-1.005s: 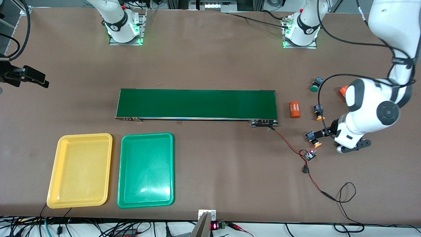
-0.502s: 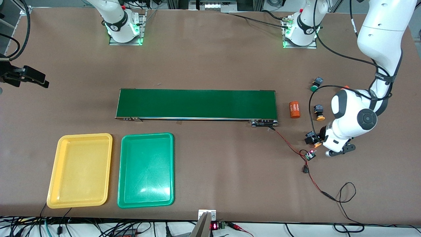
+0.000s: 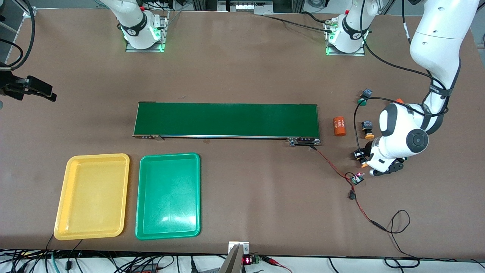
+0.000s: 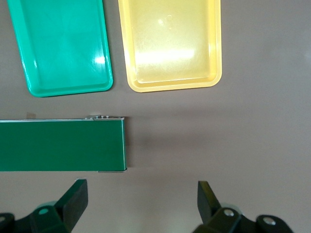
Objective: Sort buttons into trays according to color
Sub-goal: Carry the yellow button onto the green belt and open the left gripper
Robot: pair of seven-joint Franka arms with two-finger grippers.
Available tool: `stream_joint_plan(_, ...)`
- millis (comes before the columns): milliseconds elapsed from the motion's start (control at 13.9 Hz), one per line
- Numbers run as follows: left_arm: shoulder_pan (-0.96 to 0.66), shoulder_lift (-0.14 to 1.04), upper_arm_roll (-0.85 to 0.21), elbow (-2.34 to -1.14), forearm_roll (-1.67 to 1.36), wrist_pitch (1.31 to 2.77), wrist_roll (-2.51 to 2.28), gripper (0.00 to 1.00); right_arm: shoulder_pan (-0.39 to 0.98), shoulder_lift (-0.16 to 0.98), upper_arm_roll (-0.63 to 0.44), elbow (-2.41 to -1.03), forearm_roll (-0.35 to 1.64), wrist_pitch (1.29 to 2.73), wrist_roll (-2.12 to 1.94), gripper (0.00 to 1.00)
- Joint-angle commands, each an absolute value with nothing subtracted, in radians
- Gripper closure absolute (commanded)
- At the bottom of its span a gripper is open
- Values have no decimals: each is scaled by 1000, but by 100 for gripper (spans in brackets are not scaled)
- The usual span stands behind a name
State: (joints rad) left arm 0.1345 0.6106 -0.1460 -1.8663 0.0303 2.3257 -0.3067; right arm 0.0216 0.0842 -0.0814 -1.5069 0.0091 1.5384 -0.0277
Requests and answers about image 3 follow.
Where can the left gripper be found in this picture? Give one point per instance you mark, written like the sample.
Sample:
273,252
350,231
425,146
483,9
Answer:
366,151

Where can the yellow mushroom push button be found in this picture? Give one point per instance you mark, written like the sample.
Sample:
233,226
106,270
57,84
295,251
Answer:
364,165
366,125

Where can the green mushroom push button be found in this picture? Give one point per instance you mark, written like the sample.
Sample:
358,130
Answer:
366,93

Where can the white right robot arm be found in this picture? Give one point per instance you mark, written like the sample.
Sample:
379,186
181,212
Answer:
136,22

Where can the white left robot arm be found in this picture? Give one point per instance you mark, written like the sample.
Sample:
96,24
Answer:
435,41

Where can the black motor controller board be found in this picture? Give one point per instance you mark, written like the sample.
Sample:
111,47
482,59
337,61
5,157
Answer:
357,179

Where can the green belt conveyor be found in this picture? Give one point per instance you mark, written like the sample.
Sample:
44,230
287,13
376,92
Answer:
227,119

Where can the yellow plastic tray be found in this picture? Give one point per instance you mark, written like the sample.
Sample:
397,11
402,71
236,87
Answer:
91,212

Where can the red LED display module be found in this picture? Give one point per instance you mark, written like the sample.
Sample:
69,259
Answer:
247,260

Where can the green plastic tray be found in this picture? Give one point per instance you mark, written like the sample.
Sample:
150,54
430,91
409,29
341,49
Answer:
168,212

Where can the black power adapter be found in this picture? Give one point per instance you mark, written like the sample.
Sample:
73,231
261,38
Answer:
146,268

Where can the aluminium table corner bracket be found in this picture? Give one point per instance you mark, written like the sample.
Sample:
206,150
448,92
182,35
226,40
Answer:
29,12

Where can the silver camera pole bracket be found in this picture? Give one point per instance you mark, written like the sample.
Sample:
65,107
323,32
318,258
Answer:
233,261

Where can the silver metal frame structure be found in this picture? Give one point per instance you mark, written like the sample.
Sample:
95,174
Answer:
246,7

